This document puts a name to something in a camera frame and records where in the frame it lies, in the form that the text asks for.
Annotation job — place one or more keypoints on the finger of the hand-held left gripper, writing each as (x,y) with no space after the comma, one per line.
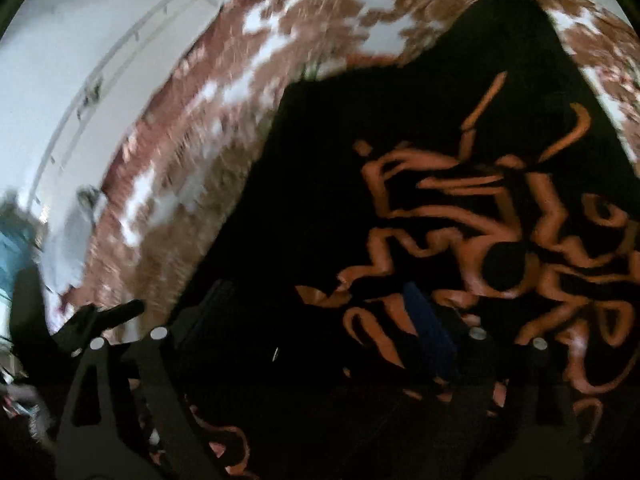
(116,311)

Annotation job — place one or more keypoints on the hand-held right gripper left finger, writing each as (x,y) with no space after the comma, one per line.
(167,360)

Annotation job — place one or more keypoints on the blue cloth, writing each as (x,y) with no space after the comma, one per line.
(16,255)

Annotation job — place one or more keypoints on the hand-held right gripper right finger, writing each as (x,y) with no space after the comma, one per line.
(429,332)

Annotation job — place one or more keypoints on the floral brown and white blanket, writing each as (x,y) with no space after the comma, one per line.
(300,35)

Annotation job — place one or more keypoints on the black garment with orange print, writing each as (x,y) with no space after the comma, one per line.
(350,120)

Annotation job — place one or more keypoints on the white wall conduit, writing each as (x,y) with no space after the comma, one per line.
(84,105)

